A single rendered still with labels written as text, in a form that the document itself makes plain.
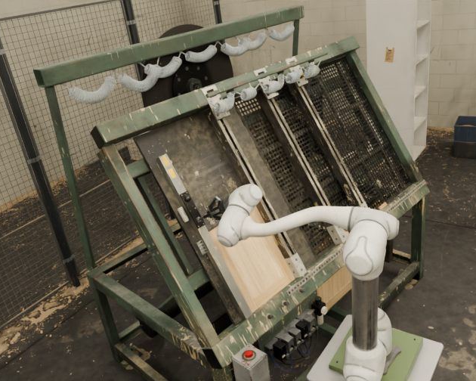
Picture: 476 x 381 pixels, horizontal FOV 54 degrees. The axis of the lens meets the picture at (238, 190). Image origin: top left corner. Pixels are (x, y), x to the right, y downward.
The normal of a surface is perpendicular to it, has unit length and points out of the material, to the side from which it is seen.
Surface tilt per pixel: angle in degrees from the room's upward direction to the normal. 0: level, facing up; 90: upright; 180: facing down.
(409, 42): 90
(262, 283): 59
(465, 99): 90
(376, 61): 90
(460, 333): 0
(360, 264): 87
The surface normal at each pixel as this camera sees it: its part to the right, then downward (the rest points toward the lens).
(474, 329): -0.14, -0.89
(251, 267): 0.54, -0.27
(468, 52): -0.57, 0.42
